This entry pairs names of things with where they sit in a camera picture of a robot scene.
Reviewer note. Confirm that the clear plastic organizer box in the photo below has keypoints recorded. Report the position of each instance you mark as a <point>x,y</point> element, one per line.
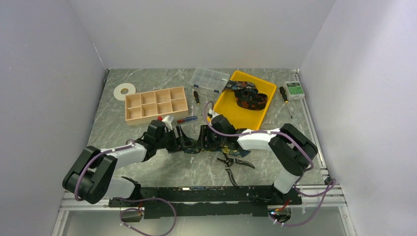
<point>209,79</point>

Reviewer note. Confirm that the white green electronic box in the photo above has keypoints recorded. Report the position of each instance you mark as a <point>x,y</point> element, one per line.
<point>294,90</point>

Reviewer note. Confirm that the black yellow screwdriver right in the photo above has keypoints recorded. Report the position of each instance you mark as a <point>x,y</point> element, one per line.
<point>286,101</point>

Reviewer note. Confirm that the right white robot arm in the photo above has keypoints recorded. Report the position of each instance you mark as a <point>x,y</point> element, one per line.
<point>294,151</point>

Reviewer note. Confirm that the blue yellow floral tie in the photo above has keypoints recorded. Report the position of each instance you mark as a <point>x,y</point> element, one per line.
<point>224,150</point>

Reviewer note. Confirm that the red blue screwdriver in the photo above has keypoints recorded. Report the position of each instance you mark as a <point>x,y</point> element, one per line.
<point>187,119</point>

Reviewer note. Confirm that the wooden compartment box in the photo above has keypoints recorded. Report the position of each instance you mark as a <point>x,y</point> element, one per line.
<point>147,106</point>

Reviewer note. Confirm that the dark orange floral tie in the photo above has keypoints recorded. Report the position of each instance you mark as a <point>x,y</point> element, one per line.
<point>247,95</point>

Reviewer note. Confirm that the yellow plastic tray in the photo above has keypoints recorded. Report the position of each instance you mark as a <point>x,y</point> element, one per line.
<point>239,117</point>

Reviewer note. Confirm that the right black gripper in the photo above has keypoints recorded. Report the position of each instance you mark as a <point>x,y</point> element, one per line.
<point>205,131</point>

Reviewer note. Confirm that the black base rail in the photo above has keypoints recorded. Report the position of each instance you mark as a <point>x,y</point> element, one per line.
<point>255,200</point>

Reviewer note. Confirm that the black yellow screwdriver left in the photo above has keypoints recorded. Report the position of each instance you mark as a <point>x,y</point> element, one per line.
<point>196,97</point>

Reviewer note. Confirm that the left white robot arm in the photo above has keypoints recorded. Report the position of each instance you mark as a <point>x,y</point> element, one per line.
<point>91,177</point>

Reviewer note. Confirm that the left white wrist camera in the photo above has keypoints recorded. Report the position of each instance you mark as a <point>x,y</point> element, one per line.
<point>168,120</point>

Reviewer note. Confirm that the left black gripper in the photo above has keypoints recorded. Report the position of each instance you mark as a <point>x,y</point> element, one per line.
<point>180,141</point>

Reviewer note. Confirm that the black yellow screwdriver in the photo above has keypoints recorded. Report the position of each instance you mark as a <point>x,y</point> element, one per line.
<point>196,97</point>
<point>286,101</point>

